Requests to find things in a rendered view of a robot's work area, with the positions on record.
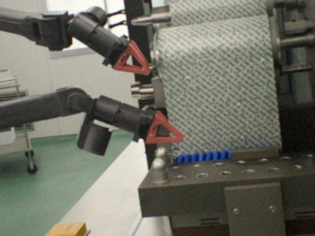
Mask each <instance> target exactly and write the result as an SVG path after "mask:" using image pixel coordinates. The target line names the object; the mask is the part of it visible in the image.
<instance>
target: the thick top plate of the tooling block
mask: <svg viewBox="0 0 315 236"><path fill-rule="evenodd" d="M151 171H152V166H151V168H150V170H149V172H148V173H147V174H146V175H145V177H144V179H143V181H142V182H141V183H140V185H139V187H138V188H137V189H138V196H139V204H140V211H141V215H142V218H152V217H160V216H174V215H182V214H203V213H218V212H226V211H227V207H226V198H225V186H232V185H246V184H260V183H272V182H281V191H282V206H283V208H284V207H299V206H307V205H315V151H302V152H291V153H284V154H278V157H267V158H260V159H248V160H232V158H230V159H218V160H201V161H194V162H183V163H173V164H172V168H170V169H168V171H169V178H170V180H169V181H168V182H166V183H162V184H153V183H152V182H151V180H152V177H151Z"/></svg>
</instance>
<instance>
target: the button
mask: <svg viewBox="0 0 315 236"><path fill-rule="evenodd" d="M86 232H87V229H86V224H85V222H74V223H66V224H56V225H54V226H53V228H52V229H51V230H50V231H49V232H48V233H47V235H46V236H84V234H85V233H86Z"/></svg>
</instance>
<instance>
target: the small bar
mask: <svg viewBox="0 0 315 236"><path fill-rule="evenodd" d="M267 157H278V150H277V146H263V147H252V148H245V149H234V150H231V158H232V160H248V159H260V158H267Z"/></svg>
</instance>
